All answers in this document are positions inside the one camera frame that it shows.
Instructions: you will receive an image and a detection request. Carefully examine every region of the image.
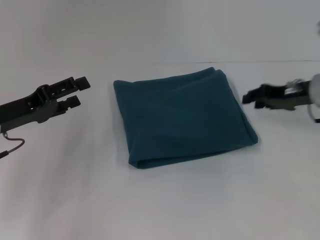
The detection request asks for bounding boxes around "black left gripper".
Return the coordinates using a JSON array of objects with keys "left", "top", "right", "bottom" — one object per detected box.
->
[{"left": 0, "top": 76, "right": 92, "bottom": 134}]

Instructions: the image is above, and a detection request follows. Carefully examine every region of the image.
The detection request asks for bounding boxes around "dark left gripper cable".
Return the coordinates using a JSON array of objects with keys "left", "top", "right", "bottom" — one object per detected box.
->
[{"left": 0, "top": 131, "right": 26, "bottom": 161}]

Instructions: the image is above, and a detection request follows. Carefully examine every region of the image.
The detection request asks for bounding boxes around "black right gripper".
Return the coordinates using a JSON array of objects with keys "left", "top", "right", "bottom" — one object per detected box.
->
[{"left": 241, "top": 79, "right": 314, "bottom": 113}]

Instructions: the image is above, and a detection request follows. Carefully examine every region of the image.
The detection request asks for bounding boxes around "teal blue t-shirt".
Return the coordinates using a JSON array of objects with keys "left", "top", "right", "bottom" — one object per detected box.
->
[{"left": 112, "top": 66, "right": 259, "bottom": 171}]

